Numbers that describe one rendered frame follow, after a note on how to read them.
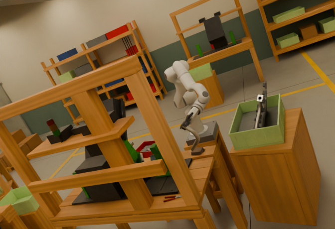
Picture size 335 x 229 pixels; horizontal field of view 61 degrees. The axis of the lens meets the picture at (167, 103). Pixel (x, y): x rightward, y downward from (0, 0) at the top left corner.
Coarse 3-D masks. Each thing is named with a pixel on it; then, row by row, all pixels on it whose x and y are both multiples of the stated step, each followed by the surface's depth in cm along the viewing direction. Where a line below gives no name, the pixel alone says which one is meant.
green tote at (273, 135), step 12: (276, 96) 273; (240, 108) 290; (252, 108) 287; (240, 120) 279; (240, 132) 235; (252, 132) 232; (264, 132) 228; (276, 132) 224; (240, 144) 241; (252, 144) 237; (264, 144) 232
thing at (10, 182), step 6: (0, 162) 437; (0, 168) 436; (6, 174) 441; (0, 180) 400; (12, 180) 445; (0, 186) 401; (6, 186) 404; (12, 186) 446; (0, 192) 405; (6, 192) 405; (0, 198) 399; (0, 228) 410
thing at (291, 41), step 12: (264, 0) 617; (264, 12) 626; (288, 12) 656; (300, 12) 616; (312, 12) 602; (264, 24) 676; (276, 24) 631; (312, 24) 632; (324, 24) 614; (288, 36) 677; (312, 36) 631; (324, 36) 615; (276, 48) 669; (288, 48) 641; (276, 60) 661
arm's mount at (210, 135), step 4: (204, 124) 289; (208, 124) 285; (212, 124) 281; (216, 124) 284; (208, 128) 277; (212, 128) 274; (216, 128) 280; (204, 132) 273; (208, 132) 270; (212, 132) 266; (216, 132) 276; (188, 136) 280; (192, 136) 276; (200, 136) 270; (204, 136) 266; (208, 136) 265; (212, 136) 264; (188, 140) 273; (192, 140) 272; (200, 140) 269; (204, 140) 268; (208, 140) 267; (188, 144) 275; (192, 144) 274
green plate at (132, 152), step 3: (123, 138) 243; (123, 141) 241; (126, 141) 244; (126, 144) 242; (129, 144) 245; (126, 147) 240; (129, 147) 243; (132, 147) 246; (129, 150) 241; (132, 150) 244; (135, 150) 247; (132, 153) 242; (135, 153) 245; (132, 156) 241; (135, 156) 243; (135, 159) 242
